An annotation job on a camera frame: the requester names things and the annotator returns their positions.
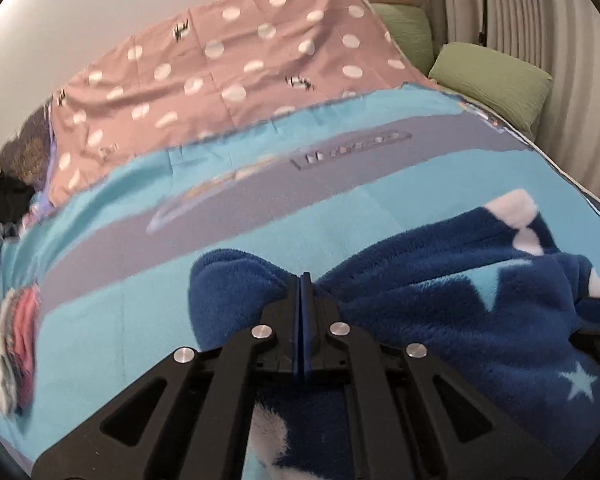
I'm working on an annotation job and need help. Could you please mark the small green pillow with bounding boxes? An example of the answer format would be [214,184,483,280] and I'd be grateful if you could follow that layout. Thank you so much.
[369,2,437,77]

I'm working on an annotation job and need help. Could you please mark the brown purple printed bedsheet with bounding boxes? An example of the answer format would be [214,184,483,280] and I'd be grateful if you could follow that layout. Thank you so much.
[0,104,57,197]

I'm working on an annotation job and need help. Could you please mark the light blue printed blanket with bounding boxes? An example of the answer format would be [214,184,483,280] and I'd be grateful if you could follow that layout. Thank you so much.
[0,81,600,463]

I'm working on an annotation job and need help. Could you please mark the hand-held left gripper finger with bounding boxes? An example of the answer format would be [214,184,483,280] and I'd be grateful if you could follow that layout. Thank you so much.
[32,272,302,480]
[300,271,572,480]

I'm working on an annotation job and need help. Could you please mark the navy fleece garment white print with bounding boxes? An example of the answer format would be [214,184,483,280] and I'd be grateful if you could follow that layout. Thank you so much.
[189,189,600,480]

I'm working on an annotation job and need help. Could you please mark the large green pillow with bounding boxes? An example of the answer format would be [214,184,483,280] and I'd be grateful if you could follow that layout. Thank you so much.
[426,41,554,132]

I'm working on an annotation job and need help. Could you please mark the pink polka dot sheet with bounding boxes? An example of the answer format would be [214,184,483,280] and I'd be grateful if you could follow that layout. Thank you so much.
[44,0,435,209]

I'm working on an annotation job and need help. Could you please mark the beige curtain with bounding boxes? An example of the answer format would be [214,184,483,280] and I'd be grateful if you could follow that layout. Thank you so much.
[399,0,600,203]

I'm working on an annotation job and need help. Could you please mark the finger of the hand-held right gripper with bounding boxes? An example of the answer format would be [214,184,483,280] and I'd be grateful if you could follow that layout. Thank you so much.
[569,323,600,369]

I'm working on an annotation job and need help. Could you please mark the black crumpled cloth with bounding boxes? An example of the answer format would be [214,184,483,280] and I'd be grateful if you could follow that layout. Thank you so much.
[0,171,32,227]

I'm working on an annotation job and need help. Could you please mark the pink folded garments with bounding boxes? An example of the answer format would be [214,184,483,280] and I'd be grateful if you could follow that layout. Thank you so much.
[7,286,42,407]

